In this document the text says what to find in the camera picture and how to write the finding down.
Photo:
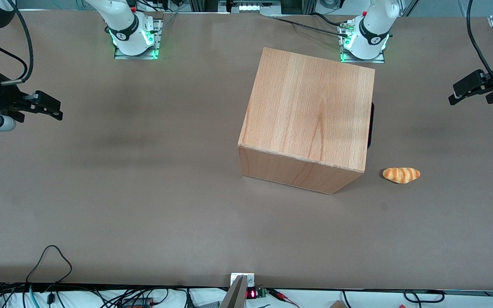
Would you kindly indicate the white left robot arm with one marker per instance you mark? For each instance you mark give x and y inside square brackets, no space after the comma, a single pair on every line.
[375,25]

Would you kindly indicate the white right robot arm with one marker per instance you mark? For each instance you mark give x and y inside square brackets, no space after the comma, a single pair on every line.
[122,17]

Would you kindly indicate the light wooden drawer cabinet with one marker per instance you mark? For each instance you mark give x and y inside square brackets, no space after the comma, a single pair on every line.
[306,107]

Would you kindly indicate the toy bread roll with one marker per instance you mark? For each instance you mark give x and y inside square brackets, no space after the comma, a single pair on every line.
[400,175]

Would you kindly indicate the orange and black device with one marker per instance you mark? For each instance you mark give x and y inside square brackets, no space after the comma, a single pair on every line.
[137,303]

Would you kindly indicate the white device with lights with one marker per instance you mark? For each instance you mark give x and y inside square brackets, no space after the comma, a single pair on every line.
[250,6]

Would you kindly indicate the cardboard box corner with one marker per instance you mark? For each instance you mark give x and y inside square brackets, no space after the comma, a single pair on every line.
[336,305]

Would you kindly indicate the aluminium profile bar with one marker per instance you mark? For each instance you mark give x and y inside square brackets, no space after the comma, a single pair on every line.
[236,295]

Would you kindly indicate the red digit display module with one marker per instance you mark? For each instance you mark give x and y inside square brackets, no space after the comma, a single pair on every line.
[251,294]

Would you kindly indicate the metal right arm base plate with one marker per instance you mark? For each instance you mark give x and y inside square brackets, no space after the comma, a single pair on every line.
[122,55]

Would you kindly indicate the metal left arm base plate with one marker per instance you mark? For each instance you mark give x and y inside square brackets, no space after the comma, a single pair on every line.
[379,60]

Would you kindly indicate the metal profile bracket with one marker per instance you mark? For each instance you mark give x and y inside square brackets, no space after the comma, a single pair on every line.
[250,280]

